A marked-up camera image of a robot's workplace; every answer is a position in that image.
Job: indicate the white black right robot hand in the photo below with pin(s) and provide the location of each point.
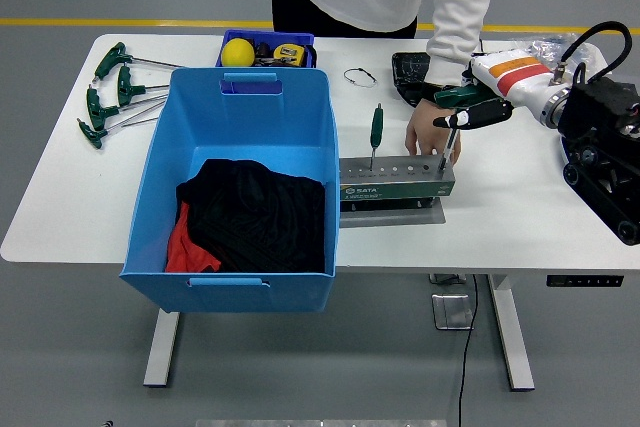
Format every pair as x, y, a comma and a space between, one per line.
515, 77

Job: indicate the person's left hand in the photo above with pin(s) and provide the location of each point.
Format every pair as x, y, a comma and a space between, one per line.
425, 132

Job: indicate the green grey SATA tool rack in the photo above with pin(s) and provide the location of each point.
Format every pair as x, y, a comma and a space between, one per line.
390, 189

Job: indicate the person's left forearm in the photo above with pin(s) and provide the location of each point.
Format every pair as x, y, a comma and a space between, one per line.
460, 22

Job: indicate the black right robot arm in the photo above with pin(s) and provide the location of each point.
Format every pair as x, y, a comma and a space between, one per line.
600, 117

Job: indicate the clear plastic parts bag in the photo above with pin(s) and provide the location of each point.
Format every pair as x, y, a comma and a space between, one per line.
550, 47

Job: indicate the black plastic case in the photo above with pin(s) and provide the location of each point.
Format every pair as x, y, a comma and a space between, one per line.
410, 72

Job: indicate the white table leg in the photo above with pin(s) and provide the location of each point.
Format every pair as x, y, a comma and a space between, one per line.
512, 337
162, 347

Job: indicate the yellow tape measure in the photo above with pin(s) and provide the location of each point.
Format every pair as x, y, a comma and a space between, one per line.
289, 54

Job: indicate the large blue plastic bin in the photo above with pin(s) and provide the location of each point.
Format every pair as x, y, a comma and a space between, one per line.
250, 127

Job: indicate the dark brown small part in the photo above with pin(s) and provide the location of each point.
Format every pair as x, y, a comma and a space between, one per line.
263, 50

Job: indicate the square metal floor plate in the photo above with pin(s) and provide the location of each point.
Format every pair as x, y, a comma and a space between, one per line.
452, 312

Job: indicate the black cloth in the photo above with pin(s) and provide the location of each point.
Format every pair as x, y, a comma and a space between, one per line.
260, 212

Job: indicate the small dark blue parts tray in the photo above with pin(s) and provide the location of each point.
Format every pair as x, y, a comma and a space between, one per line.
265, 37

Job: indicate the red cloth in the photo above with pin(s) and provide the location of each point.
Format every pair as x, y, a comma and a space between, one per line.
187, 252

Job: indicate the yellow ball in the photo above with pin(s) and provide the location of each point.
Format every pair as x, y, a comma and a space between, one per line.
238, 52

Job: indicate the black table control panel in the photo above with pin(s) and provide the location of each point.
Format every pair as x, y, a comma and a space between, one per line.
585, 281

